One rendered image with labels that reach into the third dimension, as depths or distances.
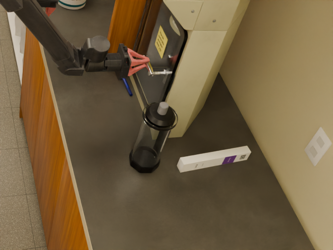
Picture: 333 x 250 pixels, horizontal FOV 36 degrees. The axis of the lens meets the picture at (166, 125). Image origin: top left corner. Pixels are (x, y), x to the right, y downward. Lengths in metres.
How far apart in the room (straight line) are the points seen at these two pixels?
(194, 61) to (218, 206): 0.47
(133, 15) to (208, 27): 0.44
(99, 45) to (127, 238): 0.56
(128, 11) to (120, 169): 0.56
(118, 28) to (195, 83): 0.40
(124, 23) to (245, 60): 0.50
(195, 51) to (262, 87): 0.48
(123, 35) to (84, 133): 0.40
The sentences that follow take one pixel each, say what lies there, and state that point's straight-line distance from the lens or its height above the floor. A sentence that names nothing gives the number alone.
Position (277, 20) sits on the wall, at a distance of 1.85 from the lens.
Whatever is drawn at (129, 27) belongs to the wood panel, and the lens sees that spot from 1.87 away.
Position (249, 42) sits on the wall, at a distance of 2.00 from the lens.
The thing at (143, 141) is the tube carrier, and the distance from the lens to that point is 1.55.
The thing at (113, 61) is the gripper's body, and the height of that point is 1.22.
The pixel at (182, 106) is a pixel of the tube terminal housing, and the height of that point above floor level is 1.10.
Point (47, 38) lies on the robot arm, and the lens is 1.42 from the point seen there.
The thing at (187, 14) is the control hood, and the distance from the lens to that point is 1.41.
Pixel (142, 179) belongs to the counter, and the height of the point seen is 0.94.
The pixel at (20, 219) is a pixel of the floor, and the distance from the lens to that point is 2.61.
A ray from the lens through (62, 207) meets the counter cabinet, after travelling 1.98.
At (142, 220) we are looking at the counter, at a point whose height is 0.94.
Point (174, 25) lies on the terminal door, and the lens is 1.54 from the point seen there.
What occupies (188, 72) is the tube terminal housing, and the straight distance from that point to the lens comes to 1.56.
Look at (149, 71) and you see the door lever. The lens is 1.59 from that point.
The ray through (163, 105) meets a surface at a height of 1.21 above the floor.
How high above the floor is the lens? 2.21
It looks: 44 degrees down
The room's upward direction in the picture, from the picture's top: 21 degrees clockwise
